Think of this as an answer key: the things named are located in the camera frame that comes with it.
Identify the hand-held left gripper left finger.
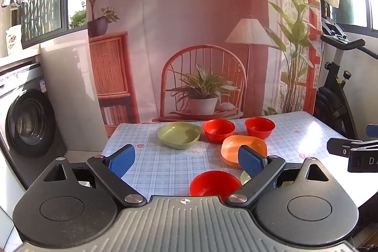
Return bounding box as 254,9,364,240
44,144,147,207

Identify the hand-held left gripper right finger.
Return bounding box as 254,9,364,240
226,145,333,208

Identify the orange plate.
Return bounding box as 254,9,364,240
221,135,268,168

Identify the red bowl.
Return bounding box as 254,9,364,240
202,119,236,143
245,117,276,140
189,171,242,197

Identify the green plate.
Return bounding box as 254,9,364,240
157,122,203,150

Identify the blue checked tablecloth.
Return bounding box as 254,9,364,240
102,111,373,209

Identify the black exercise bike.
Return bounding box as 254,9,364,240
313,16,378,147

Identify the grey washing machine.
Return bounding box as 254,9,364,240
0,61,67,191

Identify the white countertop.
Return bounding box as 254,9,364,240
0,45,41,71

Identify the white detergent bag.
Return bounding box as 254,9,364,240
6,25,23,56

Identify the printed room wall backdrop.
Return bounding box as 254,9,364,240
86,0,324,139

